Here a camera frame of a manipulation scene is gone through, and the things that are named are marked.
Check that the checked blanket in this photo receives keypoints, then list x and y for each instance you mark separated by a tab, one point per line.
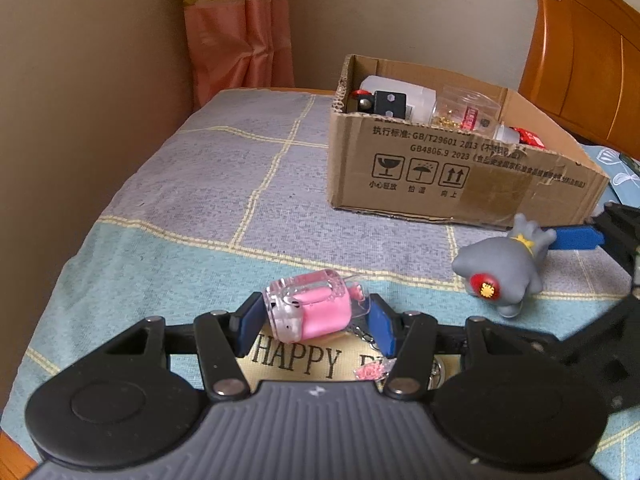
200	185

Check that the cardboard box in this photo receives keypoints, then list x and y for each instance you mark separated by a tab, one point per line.
500	195

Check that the red snack packet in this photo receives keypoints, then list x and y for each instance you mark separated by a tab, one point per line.
532	139

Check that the pink clear case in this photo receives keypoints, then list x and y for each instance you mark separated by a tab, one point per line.
320	317

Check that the blue floral pillow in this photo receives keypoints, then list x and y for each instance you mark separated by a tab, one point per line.
617	175

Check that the grey toy figure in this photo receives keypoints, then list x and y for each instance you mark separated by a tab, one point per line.
500	270

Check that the white plastic container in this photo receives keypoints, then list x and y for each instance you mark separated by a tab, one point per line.
422	102

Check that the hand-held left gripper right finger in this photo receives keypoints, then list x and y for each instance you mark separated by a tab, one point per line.
382	327

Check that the clear plastic container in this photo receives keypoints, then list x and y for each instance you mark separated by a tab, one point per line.
470	121
470	95

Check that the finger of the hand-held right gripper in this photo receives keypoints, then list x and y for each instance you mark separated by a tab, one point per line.
610	350
575	237

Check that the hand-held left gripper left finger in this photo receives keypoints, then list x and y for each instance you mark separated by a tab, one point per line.
249	327

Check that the wooden bed frame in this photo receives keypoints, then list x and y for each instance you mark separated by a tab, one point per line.
12	457

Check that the cream lettered card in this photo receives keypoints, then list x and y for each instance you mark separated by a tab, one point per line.
300	355

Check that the wooden headboard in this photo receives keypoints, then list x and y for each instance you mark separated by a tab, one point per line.
590	50

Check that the pink patterned curtain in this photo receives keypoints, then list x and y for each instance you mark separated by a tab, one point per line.
235	35

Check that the black toy train car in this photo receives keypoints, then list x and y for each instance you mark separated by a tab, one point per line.
390	102

